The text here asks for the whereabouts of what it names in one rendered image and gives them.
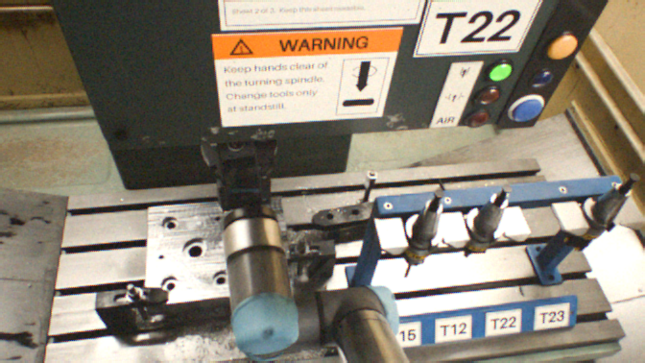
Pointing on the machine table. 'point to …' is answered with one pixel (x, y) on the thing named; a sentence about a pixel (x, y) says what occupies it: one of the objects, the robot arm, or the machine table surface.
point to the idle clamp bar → (321, 221)
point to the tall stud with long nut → (369, 185)
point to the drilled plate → (191, 302)
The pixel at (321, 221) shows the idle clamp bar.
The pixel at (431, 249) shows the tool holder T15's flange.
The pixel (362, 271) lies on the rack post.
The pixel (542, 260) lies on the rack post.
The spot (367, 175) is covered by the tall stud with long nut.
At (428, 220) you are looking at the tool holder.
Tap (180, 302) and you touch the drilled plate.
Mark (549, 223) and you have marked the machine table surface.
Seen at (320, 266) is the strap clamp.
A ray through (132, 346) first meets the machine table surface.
